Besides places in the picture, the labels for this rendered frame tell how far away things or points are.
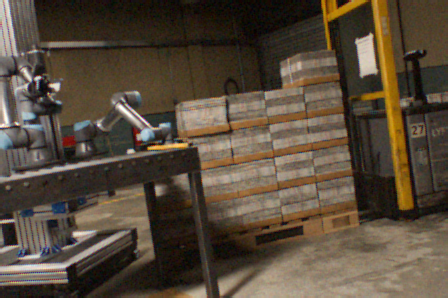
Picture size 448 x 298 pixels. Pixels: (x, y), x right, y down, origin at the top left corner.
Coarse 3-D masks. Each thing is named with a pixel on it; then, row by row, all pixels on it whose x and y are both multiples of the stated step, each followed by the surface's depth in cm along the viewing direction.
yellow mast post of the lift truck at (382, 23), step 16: (384, 0) 311; (384, 16) 311; (384, 32) 311; (384, 48) 312; (384, 64) 312; (384, 80) 314; (384, 96) 317; (400, 112) 315; (400, 128) 316; (400, 144) 316; (400, 160) 316; (400, 176) 316; (400, 192) 317; (400, 208) 320
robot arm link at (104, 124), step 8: (128, 96) 294; (136, 96) 299; (128, 104) 294; (136, 104) 300; (112, 112) 309; (104, 120) 316; (112, 120) 313; (104, 128) 320; (96, 136) 323; (104, 136) 330
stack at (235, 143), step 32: (256, 128) 310; (288, 128) 316; (256, 160) 313; (288, 160) 316; (160, 192) 293; (224, 192) 304; (288, 192) 316; (192, 224) 300; (224, 224) 304; (288, 224) 318; (320, 224) 322; (192, 256) 313; (224, 256) 305
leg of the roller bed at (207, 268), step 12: (192, 180) 219; (192, 192) 221; (204, 204) 221; (204, 216) 221; (204, 228) 220; (204, 240) 220; (204, 252) 220; (204, 264) 222; (204, 276) 224; (216, 276) 223; (216, 288) 223
